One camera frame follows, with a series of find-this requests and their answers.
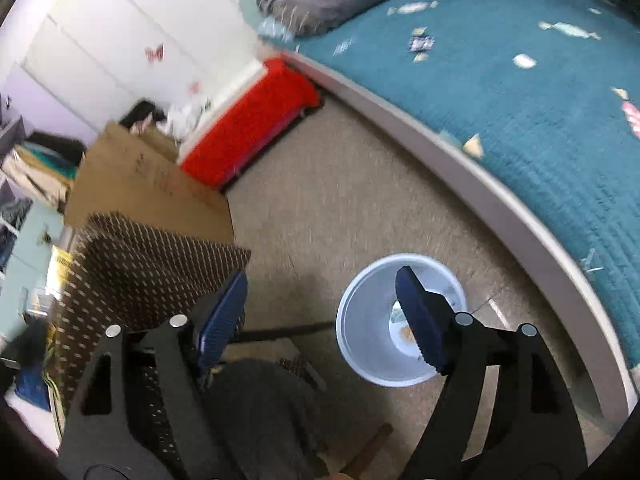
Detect brown cardboard box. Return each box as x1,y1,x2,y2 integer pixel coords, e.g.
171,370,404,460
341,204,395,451
64,122,236,243

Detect white plastic bag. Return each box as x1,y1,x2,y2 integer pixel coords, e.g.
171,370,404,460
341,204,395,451
165,100,211,133

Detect black bag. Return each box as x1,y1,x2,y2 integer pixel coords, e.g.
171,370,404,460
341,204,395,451
119,100,166,128

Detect red covered low bench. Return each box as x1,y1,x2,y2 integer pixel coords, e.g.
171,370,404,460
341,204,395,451
177,57,321,191

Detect white plastic bin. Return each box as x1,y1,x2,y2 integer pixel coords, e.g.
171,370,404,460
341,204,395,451
335,254,468,387

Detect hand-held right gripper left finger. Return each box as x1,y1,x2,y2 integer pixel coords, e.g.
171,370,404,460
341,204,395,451
57,270,249,480

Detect brown dotted fabric cover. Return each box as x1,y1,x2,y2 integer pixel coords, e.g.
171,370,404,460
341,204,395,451
52,210,253,480

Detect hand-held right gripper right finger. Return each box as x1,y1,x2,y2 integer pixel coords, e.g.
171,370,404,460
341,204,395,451
395,265,588,480

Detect white wardrobe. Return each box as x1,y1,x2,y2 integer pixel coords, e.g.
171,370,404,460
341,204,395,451
20,0,261,136

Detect person's grey trouser leg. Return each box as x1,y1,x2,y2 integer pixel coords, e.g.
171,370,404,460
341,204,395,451
200,357,361,480

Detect pile of folders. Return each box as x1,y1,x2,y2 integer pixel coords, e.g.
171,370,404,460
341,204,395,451
2,142,76,208

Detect teal quilted bed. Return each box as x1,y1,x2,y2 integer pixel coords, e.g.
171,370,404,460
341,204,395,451
295,0,640,406

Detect white bed frame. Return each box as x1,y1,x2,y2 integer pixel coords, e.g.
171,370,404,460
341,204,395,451
280,50,633,426

